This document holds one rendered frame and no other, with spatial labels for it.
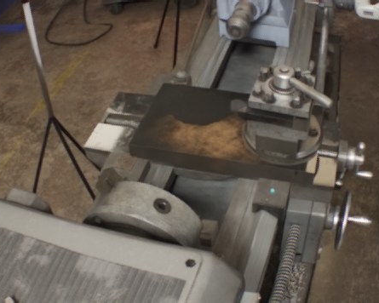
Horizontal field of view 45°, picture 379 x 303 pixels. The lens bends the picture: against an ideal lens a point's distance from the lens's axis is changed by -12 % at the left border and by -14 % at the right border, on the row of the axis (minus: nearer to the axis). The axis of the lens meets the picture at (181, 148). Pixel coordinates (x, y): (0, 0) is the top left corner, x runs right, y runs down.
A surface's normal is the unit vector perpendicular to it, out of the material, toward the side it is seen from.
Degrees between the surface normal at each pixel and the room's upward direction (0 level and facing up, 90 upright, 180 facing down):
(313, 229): 90
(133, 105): 0
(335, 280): 0
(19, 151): 0
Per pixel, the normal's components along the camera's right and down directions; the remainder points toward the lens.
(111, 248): -0.08, -0.74
